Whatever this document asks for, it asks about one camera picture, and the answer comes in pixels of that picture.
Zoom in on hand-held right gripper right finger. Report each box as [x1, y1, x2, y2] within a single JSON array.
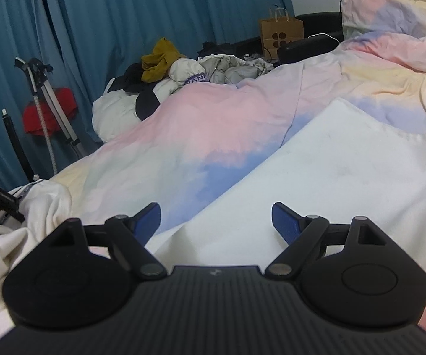
[[265, 202, 388, 280]]

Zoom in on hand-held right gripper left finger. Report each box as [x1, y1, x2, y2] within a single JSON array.
[[46, 202, 168, 280]]

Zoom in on white hooded sweatshirt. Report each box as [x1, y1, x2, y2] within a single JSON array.
[[0, 178, 74, 345]]

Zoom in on white garment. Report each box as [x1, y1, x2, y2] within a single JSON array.
[[144, 98, 426, 326]]

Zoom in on black pole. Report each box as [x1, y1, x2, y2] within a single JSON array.
[[1, 109, 37, 183]]

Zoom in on red cloth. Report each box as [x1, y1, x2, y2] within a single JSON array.
[[22, 87, 79, 137]]

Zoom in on white puffy jacket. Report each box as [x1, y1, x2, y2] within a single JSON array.
[[92, 77, 184, 143]]

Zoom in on pastel tie-dye duvet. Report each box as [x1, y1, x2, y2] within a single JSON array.
[[46, 31, 426, 345]]

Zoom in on garment steamer stand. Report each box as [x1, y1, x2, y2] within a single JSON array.
[[14, 57, 86, 175]]

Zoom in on black garment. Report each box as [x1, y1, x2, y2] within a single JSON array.
[[108, 62, 163, 121]]

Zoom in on mustard yellow garment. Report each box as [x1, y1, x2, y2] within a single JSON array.
[[140, 37, 188, 83]]

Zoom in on grey white crumpled jacket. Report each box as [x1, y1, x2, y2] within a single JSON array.
[[169, 54, 275, 86]]

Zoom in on black chair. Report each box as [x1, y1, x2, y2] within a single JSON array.
[[277, 12, 345, 66]]

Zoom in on brown paper bag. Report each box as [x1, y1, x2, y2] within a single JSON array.
[[259, 6, 305, 60]]

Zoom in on blue curtain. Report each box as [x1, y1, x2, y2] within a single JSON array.
[[0, 0, 295, 190]]

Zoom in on pastel tie-dye pillow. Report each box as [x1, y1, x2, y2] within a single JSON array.
[[340, 0, 426, 41]]

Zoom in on white cable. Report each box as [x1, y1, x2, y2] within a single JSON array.
[[307, 33, 342, 44]]

